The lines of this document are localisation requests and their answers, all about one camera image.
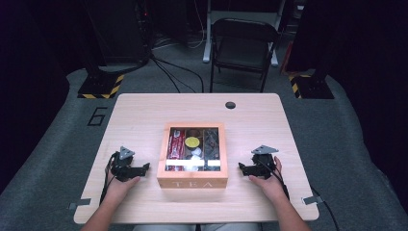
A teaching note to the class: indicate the person's right hand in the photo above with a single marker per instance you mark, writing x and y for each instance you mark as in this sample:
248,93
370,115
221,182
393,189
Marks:
272,187

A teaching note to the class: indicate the black folding chair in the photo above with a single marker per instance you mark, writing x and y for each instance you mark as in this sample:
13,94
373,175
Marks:
242,48

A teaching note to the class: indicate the white creamer cups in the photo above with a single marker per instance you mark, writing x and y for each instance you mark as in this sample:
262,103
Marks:
195,153

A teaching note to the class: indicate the grey tape strip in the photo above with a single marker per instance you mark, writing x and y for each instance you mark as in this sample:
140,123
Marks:
80,203
312,200

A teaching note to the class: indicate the pile of clear tea bags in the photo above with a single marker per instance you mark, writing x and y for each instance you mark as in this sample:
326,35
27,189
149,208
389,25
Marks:
211,142

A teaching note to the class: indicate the dark round table grommet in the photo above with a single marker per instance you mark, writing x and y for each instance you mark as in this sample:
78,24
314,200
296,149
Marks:
230,105

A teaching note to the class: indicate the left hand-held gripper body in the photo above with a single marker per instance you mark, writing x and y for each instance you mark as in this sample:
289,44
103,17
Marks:
122,166

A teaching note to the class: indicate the black stand base hazard stripes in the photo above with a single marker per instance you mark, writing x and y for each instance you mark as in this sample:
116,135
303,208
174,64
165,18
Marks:
312,86
99,85

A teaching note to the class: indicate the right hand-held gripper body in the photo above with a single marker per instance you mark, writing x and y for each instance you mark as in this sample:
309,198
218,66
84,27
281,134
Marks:
264,165

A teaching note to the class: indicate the wooden tea box with glass lid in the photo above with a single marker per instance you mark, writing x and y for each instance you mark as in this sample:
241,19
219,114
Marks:
192,182

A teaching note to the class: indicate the bundle of red stick packets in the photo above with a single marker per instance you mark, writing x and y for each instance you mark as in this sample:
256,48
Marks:
175,146

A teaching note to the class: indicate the person's left hand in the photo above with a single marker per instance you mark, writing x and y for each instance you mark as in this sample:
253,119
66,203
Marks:
118,189

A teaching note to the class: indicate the brown capsule with yellow lid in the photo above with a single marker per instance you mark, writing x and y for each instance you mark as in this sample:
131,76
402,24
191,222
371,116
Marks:
192,142

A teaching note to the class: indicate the brown coffee capsule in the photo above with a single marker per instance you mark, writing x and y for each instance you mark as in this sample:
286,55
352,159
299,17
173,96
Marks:
193,132

